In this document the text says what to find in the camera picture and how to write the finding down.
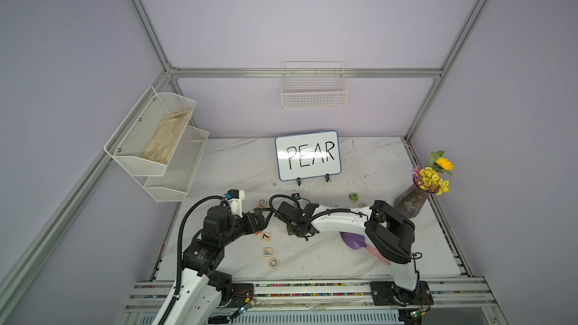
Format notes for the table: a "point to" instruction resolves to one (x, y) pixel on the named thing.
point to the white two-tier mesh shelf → (171, 181)
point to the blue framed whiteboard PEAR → (308, 155)
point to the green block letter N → (354, 196)
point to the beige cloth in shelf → (160, 145)
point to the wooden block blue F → (268, 252)
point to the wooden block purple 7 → (266, 237)
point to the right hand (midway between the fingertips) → (290, 229)
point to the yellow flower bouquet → (433, 177)
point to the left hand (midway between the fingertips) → (264, 216)
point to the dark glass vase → (411, 200)
